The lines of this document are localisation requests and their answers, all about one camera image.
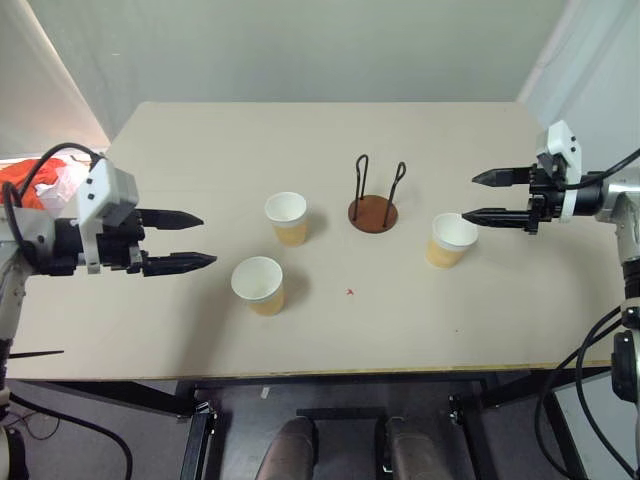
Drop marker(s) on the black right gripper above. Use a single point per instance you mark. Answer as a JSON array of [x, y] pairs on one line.
[[547, 200]]

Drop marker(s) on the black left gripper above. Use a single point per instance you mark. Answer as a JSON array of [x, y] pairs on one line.
[[120, 240]]

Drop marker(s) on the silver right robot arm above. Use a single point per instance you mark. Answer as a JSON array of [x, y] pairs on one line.
[[622, 200]]

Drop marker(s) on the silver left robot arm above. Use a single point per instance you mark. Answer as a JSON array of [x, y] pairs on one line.
[[62, 245]]

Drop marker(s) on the yellow paper cup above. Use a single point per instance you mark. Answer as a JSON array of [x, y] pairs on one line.
[[290, 232], [442, 255], [267, 302]]

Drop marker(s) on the orange cloth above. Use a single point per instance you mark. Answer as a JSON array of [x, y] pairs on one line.
[[17, 175]]

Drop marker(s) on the thin black pointed rod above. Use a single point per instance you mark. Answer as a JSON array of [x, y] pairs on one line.
[[40, 353]]

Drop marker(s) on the small white tag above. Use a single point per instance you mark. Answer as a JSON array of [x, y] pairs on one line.
[[263, 393]]

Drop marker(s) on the dark rounded shape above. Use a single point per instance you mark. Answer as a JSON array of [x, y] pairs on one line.
[[290, 450], [425, 450]]

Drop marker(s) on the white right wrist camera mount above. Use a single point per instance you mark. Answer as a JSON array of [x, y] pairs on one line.
[[562, 137]]

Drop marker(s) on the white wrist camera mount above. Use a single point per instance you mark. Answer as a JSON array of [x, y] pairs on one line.
[[97, 187], [562, 137]]

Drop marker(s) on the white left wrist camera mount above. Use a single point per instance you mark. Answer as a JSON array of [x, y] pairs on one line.
[[97, 187]]

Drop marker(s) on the black table frame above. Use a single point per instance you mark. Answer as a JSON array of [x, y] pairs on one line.
[[125, 395]]

